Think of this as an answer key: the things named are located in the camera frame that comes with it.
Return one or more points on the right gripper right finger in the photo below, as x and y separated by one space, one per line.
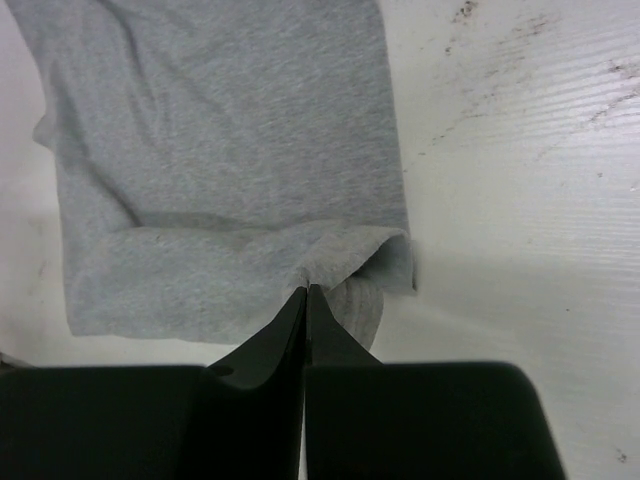
459 420

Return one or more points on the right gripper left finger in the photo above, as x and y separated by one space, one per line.
251 403

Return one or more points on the grey tank top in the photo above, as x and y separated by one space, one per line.
214 156

